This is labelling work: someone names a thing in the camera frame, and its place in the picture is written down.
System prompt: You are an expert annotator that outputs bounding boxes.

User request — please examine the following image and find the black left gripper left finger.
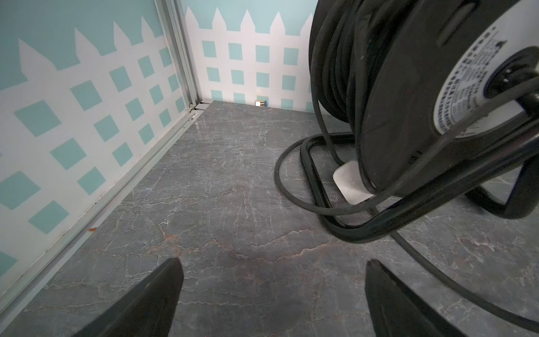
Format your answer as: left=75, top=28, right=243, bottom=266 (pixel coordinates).
left=75, top=258, right=184, bottom=336

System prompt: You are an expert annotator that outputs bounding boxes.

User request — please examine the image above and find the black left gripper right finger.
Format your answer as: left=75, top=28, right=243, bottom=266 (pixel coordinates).
left=365, top=259, right=464, bottom=336

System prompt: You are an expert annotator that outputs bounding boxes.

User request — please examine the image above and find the black cable reel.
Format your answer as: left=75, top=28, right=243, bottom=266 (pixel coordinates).
left=274, top=1, right=538, bottom=332

